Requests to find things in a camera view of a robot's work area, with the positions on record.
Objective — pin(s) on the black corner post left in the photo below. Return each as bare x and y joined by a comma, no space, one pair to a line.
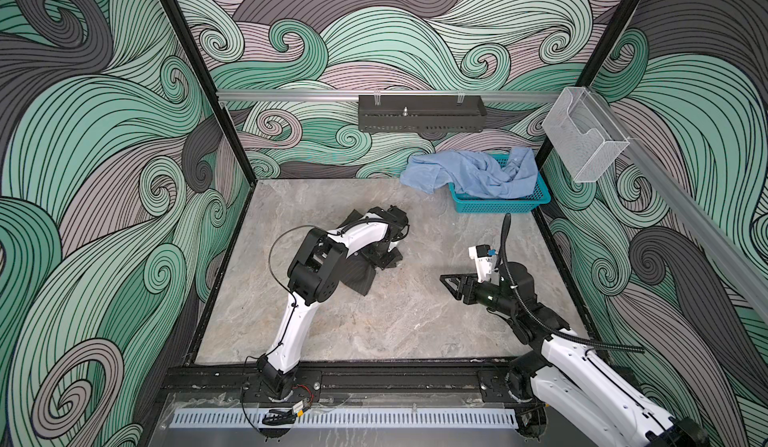
182,31

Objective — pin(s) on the white slotted cable duct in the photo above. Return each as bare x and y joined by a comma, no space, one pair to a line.
454,418

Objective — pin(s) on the black corner post right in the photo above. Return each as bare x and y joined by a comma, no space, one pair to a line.
616,63

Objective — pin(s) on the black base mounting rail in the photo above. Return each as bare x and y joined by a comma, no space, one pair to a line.
503,380

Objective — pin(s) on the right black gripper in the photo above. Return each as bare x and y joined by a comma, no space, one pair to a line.
467,286

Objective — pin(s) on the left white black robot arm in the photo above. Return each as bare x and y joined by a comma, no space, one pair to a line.
313,276

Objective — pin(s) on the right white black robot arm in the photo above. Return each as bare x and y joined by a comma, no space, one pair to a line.
562,369

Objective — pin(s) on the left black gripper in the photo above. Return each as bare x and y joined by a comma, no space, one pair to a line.
390,258

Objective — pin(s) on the dark grey pinstriped shirt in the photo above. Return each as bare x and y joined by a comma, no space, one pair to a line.
378,224

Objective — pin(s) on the aluminium rail right wall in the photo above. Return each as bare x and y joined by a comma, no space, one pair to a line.
679,170

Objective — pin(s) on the teal plastic basket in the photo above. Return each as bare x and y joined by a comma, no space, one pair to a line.
469,205

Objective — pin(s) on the light blue shirt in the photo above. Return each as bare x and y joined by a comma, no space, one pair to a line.
476,174

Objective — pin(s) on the black corner post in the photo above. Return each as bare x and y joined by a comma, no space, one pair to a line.
616,63
182,31

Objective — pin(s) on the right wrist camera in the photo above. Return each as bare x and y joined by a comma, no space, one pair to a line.
485,260

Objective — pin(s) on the black perforated metal tray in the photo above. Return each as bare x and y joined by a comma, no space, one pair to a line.
432,114

